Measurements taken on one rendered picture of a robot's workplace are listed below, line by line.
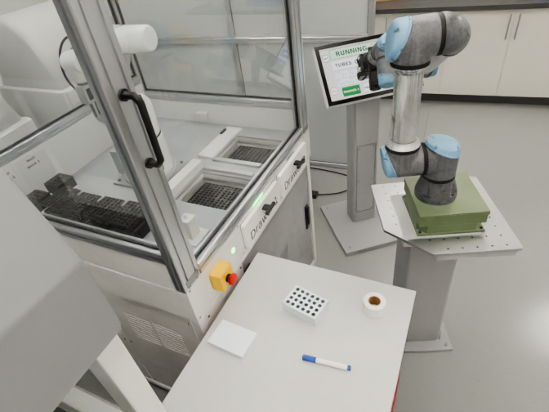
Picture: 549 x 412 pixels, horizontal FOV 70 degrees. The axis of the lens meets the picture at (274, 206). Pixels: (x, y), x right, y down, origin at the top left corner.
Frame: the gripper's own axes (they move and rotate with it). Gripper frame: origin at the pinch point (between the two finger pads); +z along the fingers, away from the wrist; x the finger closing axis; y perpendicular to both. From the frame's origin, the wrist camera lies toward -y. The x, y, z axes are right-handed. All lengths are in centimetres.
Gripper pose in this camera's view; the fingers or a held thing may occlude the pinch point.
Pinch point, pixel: (361, 80)
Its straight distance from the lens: 194.8
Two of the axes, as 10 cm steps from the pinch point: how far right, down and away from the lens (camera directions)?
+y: -2.4, -9.7, 0.2
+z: -1.0, 0.5, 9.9
